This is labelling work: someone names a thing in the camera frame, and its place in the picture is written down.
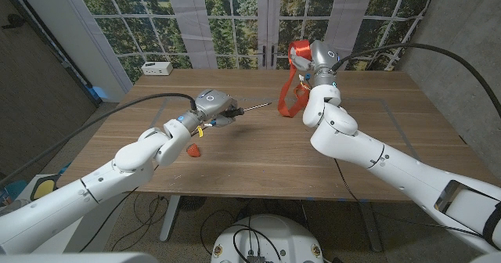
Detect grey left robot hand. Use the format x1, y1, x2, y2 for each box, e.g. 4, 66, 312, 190
193, 89, 246, 129

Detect printed window forest backdrop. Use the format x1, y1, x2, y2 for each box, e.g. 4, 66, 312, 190
72, 0, 439, 85

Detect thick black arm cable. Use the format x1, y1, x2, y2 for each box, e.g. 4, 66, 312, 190
330, 42, 501, 119
0, 92, 198, 186

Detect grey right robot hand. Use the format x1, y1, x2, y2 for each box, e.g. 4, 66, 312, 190
291, 39, 341, 78

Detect white robot chest shell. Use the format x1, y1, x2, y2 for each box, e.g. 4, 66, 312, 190
0, 250, 160, 263

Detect grey table leg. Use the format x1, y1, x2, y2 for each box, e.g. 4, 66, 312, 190
358, 201, 384, 253

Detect grey sneaker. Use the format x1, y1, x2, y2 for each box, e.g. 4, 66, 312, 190
0, 199, 31, 217

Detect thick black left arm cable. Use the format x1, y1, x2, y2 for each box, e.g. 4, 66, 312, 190
0, 92, 198, 186

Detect black round floor disc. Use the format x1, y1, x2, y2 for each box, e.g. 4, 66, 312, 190
178, 195, 207, 212

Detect white table leg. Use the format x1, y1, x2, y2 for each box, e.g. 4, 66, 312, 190
159, 194, 182, 243

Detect black floor cable bundle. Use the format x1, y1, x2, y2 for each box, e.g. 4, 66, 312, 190
111, 194, 174, 252

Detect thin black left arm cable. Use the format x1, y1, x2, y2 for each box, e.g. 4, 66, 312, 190
77, 186, 138, 253

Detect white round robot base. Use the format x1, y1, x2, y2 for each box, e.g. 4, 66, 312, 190
210, 214, 325, 263

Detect blue grey handled screwdriver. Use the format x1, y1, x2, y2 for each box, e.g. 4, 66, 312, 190
225, 101, 273, 119

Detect white printed floor mat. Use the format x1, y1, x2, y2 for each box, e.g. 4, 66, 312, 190
0, 163, 79, 205

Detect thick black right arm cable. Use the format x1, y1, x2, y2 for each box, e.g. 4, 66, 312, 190
330, 42, 501, 119

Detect orange ribbon with spool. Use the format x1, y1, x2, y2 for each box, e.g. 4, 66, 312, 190
277, 39, 314, 119

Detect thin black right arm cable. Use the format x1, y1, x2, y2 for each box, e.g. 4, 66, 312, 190
333, 159, 486, 239

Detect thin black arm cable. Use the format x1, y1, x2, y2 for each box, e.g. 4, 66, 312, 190
77, 186, 138, 253
333, 159, 486, 239

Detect white power strip box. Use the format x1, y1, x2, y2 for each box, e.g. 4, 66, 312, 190
141, 61, 174, 77

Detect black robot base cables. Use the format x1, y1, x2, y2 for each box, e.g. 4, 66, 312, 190
199, 210, 283, 263

